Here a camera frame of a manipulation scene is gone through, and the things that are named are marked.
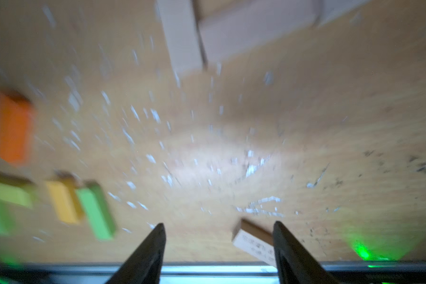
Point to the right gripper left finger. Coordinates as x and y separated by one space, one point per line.
144 266

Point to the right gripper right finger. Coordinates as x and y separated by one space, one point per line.
294 263

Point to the natural wood block bottom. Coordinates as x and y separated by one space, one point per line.
255 241

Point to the natural wood block short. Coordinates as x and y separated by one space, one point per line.
253 23

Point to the natural wood block angled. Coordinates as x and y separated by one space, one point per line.
332 9

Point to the light green block right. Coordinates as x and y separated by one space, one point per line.
95 206

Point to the yellow block small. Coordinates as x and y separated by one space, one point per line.
62 192

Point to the yellow block lying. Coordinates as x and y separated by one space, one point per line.
17 191

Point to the orange block centre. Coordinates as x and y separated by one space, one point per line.
17 114

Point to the front aluminium rail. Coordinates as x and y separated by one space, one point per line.
361 272

